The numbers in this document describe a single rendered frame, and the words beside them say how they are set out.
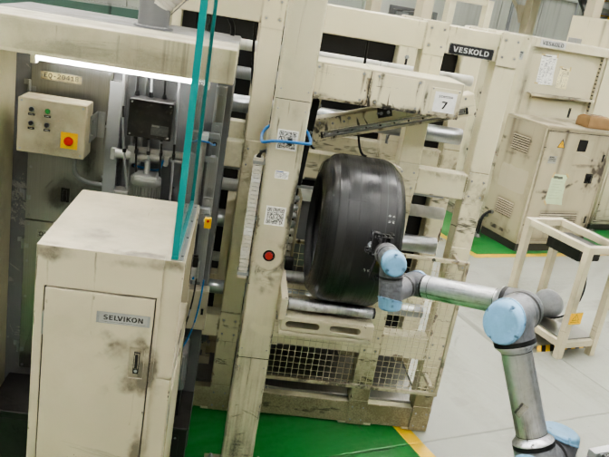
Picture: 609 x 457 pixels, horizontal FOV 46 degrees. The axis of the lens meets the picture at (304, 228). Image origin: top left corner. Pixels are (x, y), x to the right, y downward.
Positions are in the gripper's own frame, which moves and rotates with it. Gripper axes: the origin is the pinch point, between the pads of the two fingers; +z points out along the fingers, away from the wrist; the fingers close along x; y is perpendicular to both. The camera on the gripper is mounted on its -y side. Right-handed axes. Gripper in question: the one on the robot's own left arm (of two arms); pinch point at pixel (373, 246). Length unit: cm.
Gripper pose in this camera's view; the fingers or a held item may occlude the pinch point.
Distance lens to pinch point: 251.8
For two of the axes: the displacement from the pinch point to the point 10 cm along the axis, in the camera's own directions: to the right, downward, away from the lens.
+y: 1.5, -9.7, -1.9
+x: -9.8, -1.3, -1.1
